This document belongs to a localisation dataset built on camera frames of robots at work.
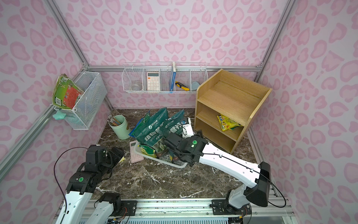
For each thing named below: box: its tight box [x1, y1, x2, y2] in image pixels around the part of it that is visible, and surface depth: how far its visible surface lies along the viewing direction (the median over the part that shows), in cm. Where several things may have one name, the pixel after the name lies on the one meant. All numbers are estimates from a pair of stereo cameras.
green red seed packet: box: [52, 73, 84, 110], surface depth 73 cm
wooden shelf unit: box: [193, 68, 273, 154], surface depth 84 cm
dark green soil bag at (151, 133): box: [135, 107, 170, 147], surface depth 77 cm
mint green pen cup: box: [108, 114, 131, 140], surface depth 97 cm
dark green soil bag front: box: [162, 109, 186, 138], surface depth 78 cm
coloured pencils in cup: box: [107, 114, 122, 126], surface depth 93 cm
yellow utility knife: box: [175, 81, 190, 92], surface depth 99 cm
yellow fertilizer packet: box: [216, 113, 244, 132], surface depth 86 cm
